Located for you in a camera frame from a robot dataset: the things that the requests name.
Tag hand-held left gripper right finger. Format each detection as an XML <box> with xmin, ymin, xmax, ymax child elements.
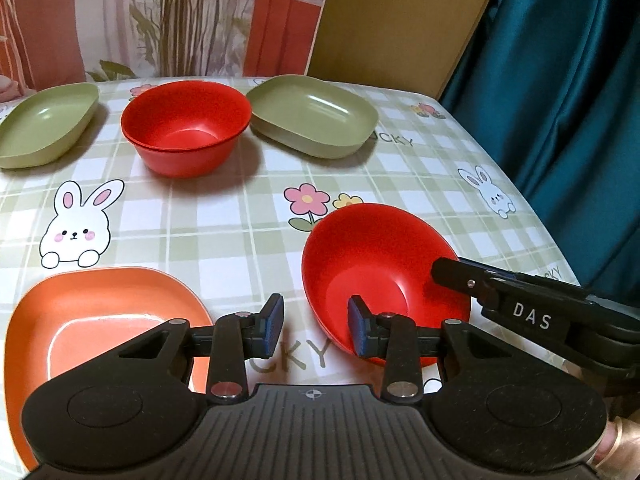
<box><xmin>347</xmin><ymin>294</ymin><xmax>521</xmax><ymax>405</ymax></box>

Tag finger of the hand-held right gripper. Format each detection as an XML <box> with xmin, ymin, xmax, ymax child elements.
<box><xmin>457</xmin><ymin>256</ymin><xmax>586</xmax><ymax>291</ymax></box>
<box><xmin>431</xmin><ymin>257</ymin><xmax>501</xmax><ymax>311</ymax></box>

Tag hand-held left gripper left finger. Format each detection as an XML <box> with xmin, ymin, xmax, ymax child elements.
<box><xmin>117</xmin><ymin>292</ymin><xmax>286</xmax><ymax>405</ymax></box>

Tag red bowl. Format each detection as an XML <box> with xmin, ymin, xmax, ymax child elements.
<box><xmin>121</xmin><ymin>80</ymin><xmax>251</xmax><ymax>153</ymax></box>
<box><xmin>122</xmin><ymin>110</ymin><xmax>250</xmax><ymax>179</ymax></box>
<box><xmin>301</xmin><ymin>203</ymin><xmax>472</xmax><ymax>368</ymax></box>

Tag orange plate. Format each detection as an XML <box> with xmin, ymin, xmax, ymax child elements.
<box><xmin>4</xmin><ymin>266</ymin><xmax>216</xmax><ymax>471</ymax></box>

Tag green plate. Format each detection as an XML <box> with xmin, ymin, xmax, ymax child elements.
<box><xmin>0</xmin><ymin>81</ymin><xmax>101</xmax><ymax>170</ymax></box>
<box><xmin>246</xmin><ymin>75</ymin><xmax>379</xmax><ymax>159</ymax></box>

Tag person's right hand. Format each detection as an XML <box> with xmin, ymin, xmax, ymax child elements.
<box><xmin>590</xmin><ymin>412</ymin><xmax>640</xmax><ymax>480</ymax></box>

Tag checked rabbit print tablecloth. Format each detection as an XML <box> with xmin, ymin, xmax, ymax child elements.
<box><xmin>0</xmin><ymin>75</ymin><xmax>583</xmax><ymax>480</ymax></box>

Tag teal curtain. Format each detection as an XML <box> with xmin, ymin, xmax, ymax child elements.
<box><xmin>440</xmin><ymin>0</ymin><xmax>640</xmax><ymax>306</ymax></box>

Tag brown board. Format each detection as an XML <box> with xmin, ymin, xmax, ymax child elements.
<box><xmin>306</xmin><ymin>0</ymin><xmax>508</xmax><ymax>101</ymax></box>

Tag printed plant backdrop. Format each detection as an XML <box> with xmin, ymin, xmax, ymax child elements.
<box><xmin>0</xmin><ymin>0</ymin><xmax>341</xmax><ymax>98</ymax></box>

